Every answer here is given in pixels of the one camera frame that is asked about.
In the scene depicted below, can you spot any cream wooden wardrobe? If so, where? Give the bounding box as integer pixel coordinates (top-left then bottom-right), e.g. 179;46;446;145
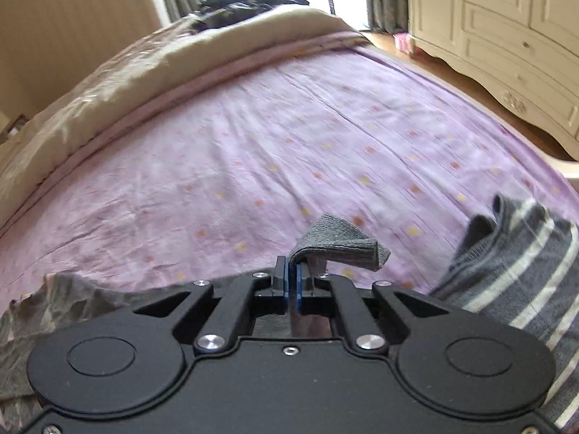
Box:
406;0;579;161

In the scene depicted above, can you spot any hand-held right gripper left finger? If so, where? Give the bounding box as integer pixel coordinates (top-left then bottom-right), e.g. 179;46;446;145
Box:
132;256;291;353

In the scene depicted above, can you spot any dark bedside item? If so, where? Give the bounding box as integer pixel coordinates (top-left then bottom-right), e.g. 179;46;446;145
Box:
0;108;30;145

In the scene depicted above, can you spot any beige quilt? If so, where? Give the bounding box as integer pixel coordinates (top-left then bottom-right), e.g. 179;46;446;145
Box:
0;7;369;231

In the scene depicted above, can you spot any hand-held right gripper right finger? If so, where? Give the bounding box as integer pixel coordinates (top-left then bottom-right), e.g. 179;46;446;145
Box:
295;264;453;353

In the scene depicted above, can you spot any pink box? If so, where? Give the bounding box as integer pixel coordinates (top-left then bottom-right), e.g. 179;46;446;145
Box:
393;31;414;55

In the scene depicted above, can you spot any purple patterned bed sheet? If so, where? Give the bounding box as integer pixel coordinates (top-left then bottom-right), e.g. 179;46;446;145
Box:
0;31;575;312

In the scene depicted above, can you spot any grey white striped garment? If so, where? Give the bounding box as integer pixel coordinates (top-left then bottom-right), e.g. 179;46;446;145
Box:
430;193;579;430

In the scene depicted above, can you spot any dark grey knit garment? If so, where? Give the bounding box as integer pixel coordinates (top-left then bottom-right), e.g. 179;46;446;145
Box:
0;212;392;412

